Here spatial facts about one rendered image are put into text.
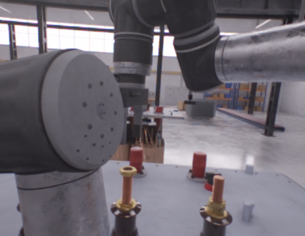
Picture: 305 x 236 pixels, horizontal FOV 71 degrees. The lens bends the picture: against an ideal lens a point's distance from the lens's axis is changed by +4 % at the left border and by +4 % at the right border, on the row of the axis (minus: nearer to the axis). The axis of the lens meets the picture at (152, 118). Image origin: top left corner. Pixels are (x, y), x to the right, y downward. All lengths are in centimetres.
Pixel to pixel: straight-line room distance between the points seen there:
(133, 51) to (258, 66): 28
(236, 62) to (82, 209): 37
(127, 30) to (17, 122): 38
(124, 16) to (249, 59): 31
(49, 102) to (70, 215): 14
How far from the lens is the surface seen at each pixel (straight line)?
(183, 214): 85
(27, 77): 23
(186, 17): 47
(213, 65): 48
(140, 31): 55
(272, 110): 1021
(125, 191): 65
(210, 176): 104
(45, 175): 27
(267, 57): 44
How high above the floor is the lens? 182
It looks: 9 degrees down
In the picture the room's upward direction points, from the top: 3 degrees clockwise
